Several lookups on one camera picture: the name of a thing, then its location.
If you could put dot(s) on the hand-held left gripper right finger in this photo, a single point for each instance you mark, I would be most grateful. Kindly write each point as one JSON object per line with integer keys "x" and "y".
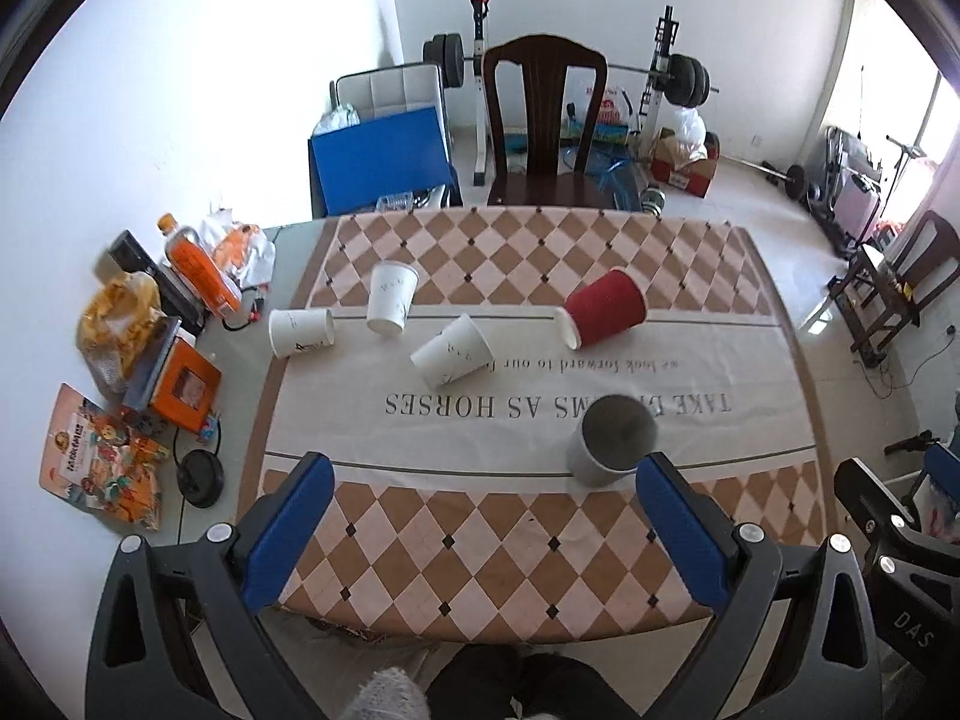
{"x": 682, "y": 540}

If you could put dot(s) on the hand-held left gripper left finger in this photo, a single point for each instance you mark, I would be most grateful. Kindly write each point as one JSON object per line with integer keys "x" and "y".
{"x": 292, "y": 532}

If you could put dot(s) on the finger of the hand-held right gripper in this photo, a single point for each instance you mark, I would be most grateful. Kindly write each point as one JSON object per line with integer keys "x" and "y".
{"x": 874, "y": 491}
{"x": 943, "y": 463}

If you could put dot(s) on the grey paper cup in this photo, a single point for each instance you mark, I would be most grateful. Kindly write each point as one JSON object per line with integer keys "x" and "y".
{"x": 611, "y": 439}

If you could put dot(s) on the white paper cup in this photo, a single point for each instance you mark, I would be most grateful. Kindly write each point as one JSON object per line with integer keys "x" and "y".
{"x": 452, "y": 352}
{"x": 300, "y": 331}
{"x": 390, "y": 298}

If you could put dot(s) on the red ribbed paper cup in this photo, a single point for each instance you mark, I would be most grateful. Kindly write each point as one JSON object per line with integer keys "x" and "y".
{"x": 604, "y": 307}

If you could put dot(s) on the black round device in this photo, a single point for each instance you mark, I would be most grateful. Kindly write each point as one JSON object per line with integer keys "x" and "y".
{"x": 201, "y": 478}

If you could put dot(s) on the orange box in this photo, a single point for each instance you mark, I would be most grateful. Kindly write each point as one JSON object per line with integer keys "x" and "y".
{"x": 184, "y": 382}

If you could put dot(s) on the fuzzy grey slipper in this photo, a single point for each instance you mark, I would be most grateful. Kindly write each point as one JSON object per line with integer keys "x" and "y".
{"x": 386, "y": 697}

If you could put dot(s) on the brown wooden chair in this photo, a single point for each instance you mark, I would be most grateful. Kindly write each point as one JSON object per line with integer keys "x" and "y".
{"x": 892, "y": 277}

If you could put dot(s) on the colourful snack packet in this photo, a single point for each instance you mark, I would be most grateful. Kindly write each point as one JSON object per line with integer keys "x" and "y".
{"x": 101, "y": 457}

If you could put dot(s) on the person's dark trousers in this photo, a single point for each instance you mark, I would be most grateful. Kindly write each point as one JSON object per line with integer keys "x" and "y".
{"x": 525, "y": 686}

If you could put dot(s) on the grey box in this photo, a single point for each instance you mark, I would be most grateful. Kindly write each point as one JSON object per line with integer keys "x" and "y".
{"x": 154, "y": 364}

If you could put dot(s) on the yellow snack bag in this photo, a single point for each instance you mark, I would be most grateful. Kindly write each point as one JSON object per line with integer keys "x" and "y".
{"x": 116, "y": 322}

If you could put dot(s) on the white and orange bag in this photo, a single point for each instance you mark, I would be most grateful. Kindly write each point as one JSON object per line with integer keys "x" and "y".
{"x": 244, "y": 251}

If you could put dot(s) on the orange drink bottle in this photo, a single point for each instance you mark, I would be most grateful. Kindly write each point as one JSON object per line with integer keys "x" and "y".
{"x": 199, "y": 262}

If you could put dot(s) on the exercise bike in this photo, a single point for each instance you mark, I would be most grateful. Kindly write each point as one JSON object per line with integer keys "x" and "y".
{"x": 851, "y": 180}

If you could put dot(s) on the checkered printed tablecloth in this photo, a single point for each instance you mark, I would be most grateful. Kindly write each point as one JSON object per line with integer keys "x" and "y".
{"x": 525, "y": 270}

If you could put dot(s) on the black box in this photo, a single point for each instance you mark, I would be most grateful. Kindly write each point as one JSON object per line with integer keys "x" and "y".
{"x": 139, "y": 259}

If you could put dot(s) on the barbell with small plates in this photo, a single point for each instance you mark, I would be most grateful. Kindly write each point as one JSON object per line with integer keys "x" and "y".
{"x": 791, "y": 180}

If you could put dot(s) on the red cardboard box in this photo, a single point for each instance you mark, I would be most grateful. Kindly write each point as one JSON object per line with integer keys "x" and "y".
{"x": 682, "y": 169}

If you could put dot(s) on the blue board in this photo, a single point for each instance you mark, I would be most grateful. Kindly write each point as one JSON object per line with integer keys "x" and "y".
{"x": 379, "y": 157}

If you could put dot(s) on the white plastic bag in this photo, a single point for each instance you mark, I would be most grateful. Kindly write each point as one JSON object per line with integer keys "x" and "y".
{"x": 690, "y": 127}

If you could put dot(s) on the clear plastic bag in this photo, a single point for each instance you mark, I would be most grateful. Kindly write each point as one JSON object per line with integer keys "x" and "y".
{"x": 337, "y": 120}

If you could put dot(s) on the white bag with red print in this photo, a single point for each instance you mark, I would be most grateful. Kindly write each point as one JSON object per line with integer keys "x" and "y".
{"x": 604, "y": 105}

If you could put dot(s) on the barbell with black plates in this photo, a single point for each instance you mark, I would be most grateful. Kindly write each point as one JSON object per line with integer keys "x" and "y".
{"x": 686, "y": 79}

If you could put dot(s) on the white padded chair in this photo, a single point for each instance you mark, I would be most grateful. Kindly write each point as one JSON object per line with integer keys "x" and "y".
{"x": 390, "y": 86}

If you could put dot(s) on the dark wooden chair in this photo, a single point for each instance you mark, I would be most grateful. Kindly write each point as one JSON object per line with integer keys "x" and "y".
{"x": 544, "y": 90}

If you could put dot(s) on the white squat rack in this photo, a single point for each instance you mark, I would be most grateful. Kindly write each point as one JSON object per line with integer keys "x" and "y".
{"x": 480, "y": 90}

